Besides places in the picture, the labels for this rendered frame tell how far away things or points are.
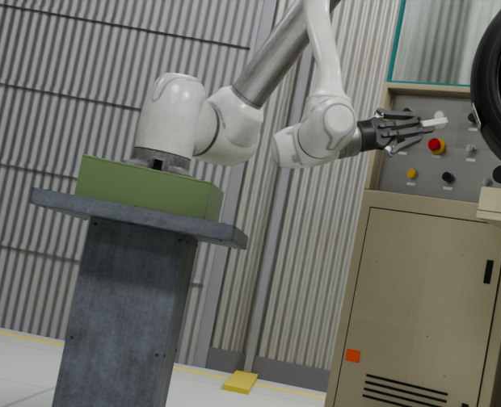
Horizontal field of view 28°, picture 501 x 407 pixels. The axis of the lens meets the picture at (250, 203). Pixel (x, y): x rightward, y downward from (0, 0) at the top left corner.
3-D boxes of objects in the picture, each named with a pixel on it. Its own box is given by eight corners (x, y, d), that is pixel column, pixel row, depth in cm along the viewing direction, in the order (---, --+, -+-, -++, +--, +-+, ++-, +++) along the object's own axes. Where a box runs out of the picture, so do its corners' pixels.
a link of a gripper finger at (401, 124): (376, 135, 242) (373, 130, 243) (417, 127, 245) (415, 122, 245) (380, 127, 238) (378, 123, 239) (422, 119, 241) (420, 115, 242)
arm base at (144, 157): (120, 163, 247) (125, 141, 248) (125, 169, 269) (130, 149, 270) (191, 179, 248) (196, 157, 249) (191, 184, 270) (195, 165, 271)
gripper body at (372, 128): (347, 128, 244) (381, 123, 246) (357, 159, 241) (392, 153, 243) (355, 114, 237) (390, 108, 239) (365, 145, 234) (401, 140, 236)
